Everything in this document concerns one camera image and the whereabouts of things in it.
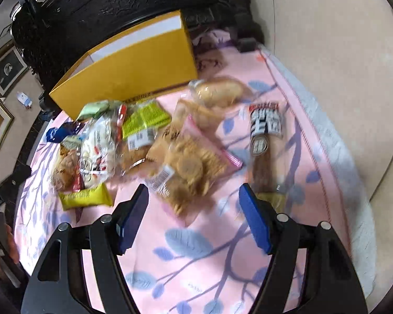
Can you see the person's left hand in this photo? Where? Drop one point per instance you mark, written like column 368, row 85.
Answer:
column 13, row 245

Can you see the lime green snack packet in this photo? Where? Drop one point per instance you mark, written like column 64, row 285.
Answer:
column 147, row 116

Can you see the white plastic bottle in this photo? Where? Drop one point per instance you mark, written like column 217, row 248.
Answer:
column 24, row 99

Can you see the pale green snack packet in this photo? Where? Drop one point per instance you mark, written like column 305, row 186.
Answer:
column 93, row 108

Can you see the dark carved wooden furniture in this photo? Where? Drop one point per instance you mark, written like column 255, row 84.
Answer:
column 118, row 3

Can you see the yellow snack bar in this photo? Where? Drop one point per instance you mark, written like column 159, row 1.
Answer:
column 85, row 198

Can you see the pink-edged cracker packet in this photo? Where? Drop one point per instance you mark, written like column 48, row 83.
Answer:
column 186, row 163

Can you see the brown biscuit packet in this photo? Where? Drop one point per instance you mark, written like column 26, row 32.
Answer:
column 65, row 166

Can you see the long red snack packet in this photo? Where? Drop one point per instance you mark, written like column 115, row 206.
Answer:
column 121, row 121

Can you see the yellow cardboard box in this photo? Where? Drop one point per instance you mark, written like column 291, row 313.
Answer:
column 134, row 68

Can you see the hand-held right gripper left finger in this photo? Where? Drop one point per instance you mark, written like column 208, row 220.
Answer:
column 134, row 217

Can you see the long brown snack packet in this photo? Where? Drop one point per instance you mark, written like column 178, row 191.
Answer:
column 262, row 127

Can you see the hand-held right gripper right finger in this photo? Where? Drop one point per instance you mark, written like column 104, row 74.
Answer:
column 253, row 222

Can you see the yellow snack packet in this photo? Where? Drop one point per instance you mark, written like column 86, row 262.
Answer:
column 278, row 199

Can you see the blue white snack packet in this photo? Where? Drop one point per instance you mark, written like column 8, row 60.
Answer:
column 55, row 134

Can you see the clear bread bun packet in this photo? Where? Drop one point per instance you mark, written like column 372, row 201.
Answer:
column 219, row 91
column 199, row 114

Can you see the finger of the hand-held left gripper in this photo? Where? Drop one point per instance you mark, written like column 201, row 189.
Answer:
column 18, row 174

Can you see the pink floral blanket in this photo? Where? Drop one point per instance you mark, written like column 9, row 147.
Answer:
column 199, row 252

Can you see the clear brown cookie packet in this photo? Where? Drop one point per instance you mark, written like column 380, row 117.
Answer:
column 134, row 158

